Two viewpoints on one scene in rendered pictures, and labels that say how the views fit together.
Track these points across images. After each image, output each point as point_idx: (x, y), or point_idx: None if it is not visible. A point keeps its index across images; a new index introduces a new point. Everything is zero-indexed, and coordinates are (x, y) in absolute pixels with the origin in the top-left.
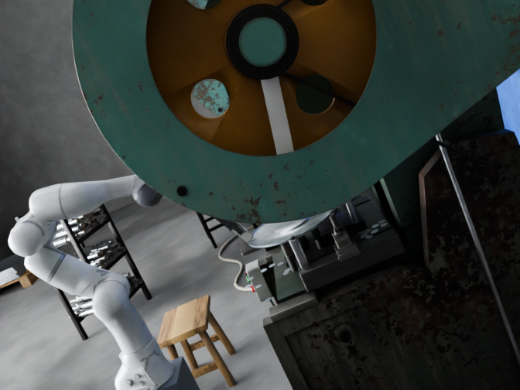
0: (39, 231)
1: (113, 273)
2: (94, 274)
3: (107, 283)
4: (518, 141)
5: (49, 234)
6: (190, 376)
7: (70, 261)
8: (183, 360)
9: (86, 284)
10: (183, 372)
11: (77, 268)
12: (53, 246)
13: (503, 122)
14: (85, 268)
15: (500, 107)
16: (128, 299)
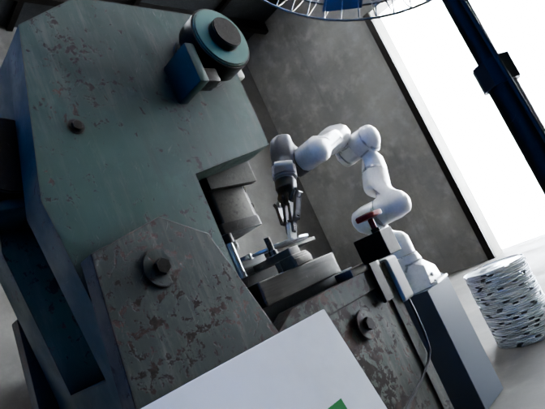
0: (336, 156)
1: (381, 195)
2: (372, 191)
3: (365, 204)
4: (15, 336)
5: (352, 154)
6: (430, 311)
7: (363, 176)
8: (426, 294)
9: (373, 195)
10: (412, 302)
11: (363, 183)
12: (365, 159)
13: (15, 312)
14: (365, 185)
15: (7, 297)
16: (365, 224)
